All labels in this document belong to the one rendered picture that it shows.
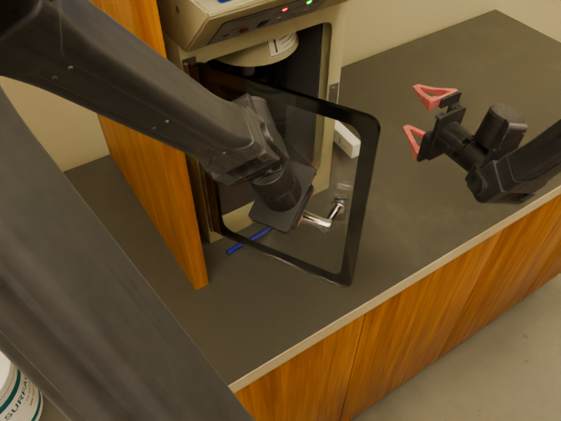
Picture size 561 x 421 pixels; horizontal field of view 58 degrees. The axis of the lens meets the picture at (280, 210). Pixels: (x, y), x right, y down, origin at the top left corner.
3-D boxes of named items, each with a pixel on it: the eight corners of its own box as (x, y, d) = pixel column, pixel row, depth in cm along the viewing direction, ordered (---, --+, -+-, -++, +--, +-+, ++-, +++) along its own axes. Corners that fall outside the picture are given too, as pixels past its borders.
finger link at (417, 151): (422, 100, 100) (457, 126, 95) (415, 129, 105) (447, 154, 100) (396, 112, 98) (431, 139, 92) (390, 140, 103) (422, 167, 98)
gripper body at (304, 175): (250, 220, 74) (235, 204, 67) (279, 159, 76) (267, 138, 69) (290, 236, 72) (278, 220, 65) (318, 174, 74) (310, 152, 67)
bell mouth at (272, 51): (186, 33, 96) (182, 5, 92) (266, 9, 102) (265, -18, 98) (232, 78, 86) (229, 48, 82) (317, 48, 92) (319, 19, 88)
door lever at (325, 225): (291, 196, 85) (291, 185, 83) (344, 215, 82) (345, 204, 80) (276, 217, 82) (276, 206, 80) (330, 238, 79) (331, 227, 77)
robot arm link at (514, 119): (476, 200, 82) (520, 203, 85) (512, 142, 75) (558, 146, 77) (446, 156, 91) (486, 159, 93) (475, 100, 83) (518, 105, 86)
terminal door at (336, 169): (215, 230, 106) (190, 58, 76) (351, 287, 96) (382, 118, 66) (214, 232, 105) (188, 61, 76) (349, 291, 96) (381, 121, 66)
